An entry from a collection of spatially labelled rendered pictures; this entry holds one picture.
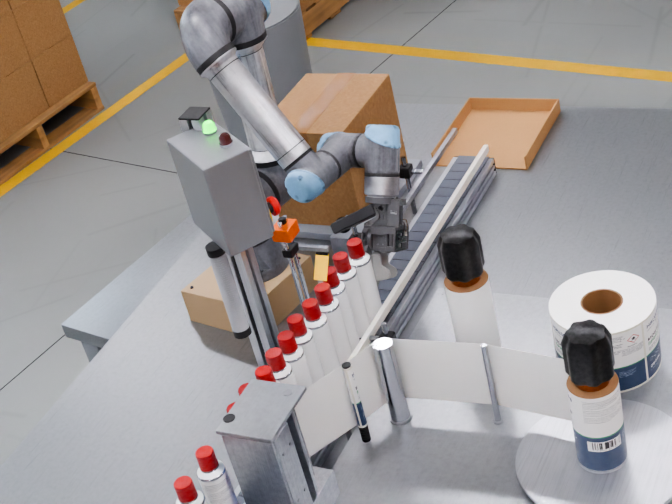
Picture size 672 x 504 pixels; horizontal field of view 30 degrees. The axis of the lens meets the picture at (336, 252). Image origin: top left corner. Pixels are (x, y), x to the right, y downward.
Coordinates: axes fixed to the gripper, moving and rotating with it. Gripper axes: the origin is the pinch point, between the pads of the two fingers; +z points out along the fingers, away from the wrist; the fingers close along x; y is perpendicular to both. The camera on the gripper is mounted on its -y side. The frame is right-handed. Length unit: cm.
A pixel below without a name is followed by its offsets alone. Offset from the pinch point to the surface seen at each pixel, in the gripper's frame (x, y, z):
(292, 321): -34.5, 0.0, 2.5
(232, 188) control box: -54, -1, -24
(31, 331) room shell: 108, -191, 45
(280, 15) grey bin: 192, -135, -74
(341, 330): -20.2, 3.4, 6.1
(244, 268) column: -33.2, -11.9, -6.9
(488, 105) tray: 87, -7, -40
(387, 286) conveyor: 9.3, -0.4, 0.9
